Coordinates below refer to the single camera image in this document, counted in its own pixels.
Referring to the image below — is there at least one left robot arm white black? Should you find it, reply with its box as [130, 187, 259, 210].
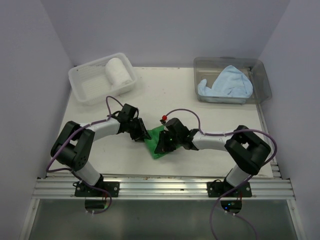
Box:
[46, 115, 151, 197]

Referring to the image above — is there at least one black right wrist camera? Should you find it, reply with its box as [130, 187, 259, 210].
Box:
[165, 117, 190, 138]

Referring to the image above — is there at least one aluminium mounting rail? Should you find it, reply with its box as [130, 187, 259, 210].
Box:
[31, 172, 295, 200]

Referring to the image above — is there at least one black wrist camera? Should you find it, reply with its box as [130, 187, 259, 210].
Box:
[117, 103, 139, 123]
[165, 117, 190, 138]

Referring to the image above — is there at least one white plastic basket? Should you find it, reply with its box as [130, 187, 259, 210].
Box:
[68, 52, 138, 105]

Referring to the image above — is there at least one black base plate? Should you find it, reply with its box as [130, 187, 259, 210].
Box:
[206, 179, 253, 198]
[72, 181, 120, 198]

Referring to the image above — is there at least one green towel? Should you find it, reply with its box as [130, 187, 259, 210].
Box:
[144, 125, 170, 160]

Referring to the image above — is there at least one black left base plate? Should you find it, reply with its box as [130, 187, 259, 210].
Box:
[72, 181, 120, 198]

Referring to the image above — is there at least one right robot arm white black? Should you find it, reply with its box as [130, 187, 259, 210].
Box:
[154, 125, 271, 197]

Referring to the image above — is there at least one grey transparent plastic bin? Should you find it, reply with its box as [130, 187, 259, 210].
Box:
[193, 57, 272, 105]

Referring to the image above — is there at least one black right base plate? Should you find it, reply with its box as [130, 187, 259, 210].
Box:
[206, 179, 253, 198]

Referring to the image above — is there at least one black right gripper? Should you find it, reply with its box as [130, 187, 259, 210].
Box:
[155, 130, 181, 154]

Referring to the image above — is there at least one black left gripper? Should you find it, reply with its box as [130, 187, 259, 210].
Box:
[126, 117, 151, 142]

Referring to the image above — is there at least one light blue towel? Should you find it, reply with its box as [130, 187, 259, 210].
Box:
[197, 65, 254, 99]

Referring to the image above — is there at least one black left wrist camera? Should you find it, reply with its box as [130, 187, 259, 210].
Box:
[117, 103, 139, 123]

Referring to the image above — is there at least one white towel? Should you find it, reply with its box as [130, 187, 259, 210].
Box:
[105, 57, 133, 88]

